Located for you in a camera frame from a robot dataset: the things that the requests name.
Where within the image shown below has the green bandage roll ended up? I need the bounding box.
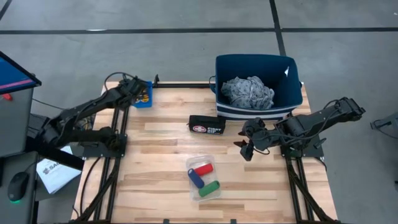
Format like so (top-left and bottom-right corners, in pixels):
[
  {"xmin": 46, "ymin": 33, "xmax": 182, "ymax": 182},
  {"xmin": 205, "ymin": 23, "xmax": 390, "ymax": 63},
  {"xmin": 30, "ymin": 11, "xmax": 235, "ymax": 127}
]
[{"xmin": 198, "ymin": 180, "xmax": 221, "ymax": 198}]

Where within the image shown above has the navy fabric bin white stripe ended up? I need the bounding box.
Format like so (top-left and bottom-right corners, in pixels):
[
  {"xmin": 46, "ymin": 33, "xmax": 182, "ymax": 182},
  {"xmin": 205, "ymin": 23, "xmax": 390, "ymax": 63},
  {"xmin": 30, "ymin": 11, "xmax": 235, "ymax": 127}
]
[{"xmin": 210, "ymin": 54, "xmax": 304, "ymax": 121}]

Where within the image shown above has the small blue plastic basket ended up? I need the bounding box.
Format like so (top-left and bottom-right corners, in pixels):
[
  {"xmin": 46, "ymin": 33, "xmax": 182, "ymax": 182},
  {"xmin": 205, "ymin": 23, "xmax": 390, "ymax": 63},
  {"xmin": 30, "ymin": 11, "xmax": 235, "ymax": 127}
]
[{"xmin": 132, "ymin": 80, "xmax": 154, "ymax": 109}]

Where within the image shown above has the red bandage roll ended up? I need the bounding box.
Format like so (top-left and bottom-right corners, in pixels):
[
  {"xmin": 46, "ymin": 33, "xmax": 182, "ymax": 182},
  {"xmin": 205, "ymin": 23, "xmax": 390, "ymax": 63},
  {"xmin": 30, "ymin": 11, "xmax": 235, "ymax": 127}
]
[{"xmin": 194, "ymin": 163, "xmax": 215, "ymax": 177}]

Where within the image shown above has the grey crumpled cloth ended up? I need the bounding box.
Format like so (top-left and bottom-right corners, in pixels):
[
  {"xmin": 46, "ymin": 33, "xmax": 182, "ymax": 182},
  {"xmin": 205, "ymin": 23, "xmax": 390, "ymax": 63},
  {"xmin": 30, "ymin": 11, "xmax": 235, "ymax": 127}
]
[{"xmin": 220, "ymin": 75, "xmax": 276, "ymax": 111}]

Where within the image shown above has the grey computer cabinet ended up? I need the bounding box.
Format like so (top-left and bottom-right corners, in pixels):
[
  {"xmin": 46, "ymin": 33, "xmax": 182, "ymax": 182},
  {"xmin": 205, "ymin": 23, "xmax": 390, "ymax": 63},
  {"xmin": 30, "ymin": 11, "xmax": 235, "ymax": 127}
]
[{"xmin": 0, "ymin": 88, "xmax": 35, "ymax": 158}]

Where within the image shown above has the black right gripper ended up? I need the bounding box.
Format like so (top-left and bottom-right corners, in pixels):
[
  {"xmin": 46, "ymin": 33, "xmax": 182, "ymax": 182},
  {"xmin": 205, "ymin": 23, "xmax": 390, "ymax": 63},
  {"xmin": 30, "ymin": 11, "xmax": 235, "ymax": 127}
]
[{"xmin": 233, "ymin": 117, "xmax": 277, "ymax": 162}]

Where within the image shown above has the black first aid kit pouch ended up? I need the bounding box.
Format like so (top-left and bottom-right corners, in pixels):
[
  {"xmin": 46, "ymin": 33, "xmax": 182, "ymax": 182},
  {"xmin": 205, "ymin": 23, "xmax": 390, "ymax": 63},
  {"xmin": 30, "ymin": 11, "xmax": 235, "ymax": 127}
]
[{"xmin": 187, "ymin": 114, "xmax": 227, "ymax": 136}]

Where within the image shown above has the blue bandage roll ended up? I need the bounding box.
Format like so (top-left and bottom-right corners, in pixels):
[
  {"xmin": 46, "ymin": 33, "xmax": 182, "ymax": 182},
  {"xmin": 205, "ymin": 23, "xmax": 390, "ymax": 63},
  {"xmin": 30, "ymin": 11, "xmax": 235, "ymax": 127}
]
[{"xmin": 187, "ymin": 168, "xmax": 205, "ymax": 189}]

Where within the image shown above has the white printed paper booklet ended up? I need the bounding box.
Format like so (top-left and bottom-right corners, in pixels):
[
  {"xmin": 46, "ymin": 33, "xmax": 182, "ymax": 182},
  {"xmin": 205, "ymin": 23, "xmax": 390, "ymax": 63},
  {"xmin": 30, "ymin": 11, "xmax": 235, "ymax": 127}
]
[{"xmin": 35, "ymin": 145, "xmax": 82, "ymax": 194}]

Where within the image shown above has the computer monitor blue screen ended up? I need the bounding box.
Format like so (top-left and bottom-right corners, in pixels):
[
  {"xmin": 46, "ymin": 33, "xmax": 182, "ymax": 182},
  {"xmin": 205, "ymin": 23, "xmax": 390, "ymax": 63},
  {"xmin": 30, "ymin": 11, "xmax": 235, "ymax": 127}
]
[{"xmin": 0, "ymin": 50, "xmax": 42, "ymax": 95}]

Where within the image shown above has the clear plastic bin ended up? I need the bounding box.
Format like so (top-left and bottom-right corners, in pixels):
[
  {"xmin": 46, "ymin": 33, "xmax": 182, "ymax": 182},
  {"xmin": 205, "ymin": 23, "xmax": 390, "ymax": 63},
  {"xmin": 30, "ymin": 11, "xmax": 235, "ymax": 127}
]
[{"xmin": 185, "ymin": 154, "xmax": 222, "ymax": 203}]

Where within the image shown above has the black computer mouse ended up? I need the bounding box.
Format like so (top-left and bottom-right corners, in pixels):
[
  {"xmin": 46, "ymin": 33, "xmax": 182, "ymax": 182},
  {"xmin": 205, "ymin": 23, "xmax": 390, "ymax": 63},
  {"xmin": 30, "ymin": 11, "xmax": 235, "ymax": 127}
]
[{"xmin": 7, "ymin": 171, "xmax": 30, "ymax": 202}]

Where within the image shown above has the black aluminium frame rail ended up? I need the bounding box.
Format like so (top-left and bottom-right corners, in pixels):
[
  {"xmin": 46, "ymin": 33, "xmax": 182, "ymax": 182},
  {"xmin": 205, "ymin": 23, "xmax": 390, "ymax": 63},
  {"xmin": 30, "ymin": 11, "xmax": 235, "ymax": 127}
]
[{"xmin": 152, "ymin": 74, "xmax": 215, "ymax": 89}]

